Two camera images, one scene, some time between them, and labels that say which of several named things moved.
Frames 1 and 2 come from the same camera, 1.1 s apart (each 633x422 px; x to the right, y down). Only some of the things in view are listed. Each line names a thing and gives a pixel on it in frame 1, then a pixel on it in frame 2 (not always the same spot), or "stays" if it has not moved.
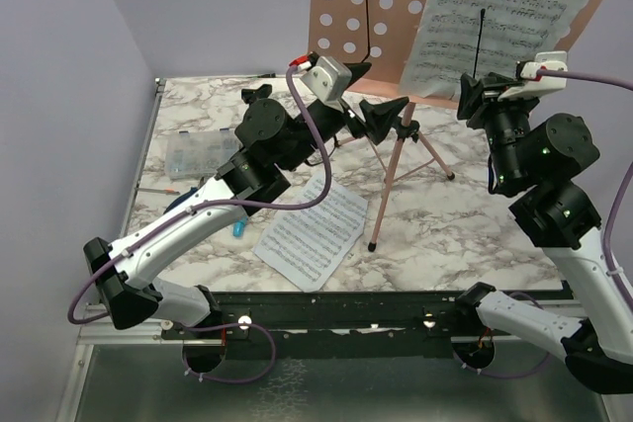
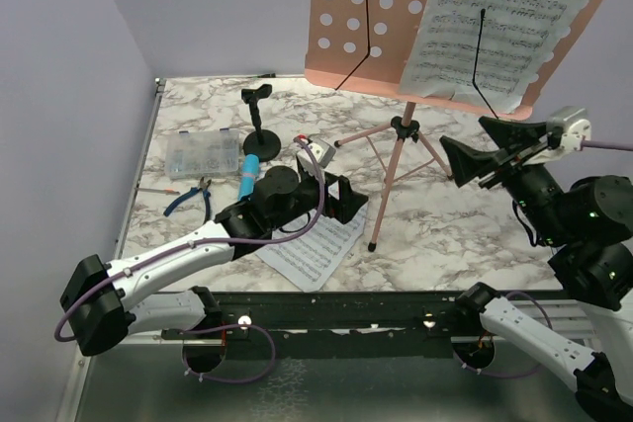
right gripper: (472, 94) → (466, 161)
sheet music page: (532, 0) stays
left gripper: (378, 118) → (344, 208)
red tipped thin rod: (164, 191) stays
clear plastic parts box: (200, 154) stays
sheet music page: (307, 245) stays
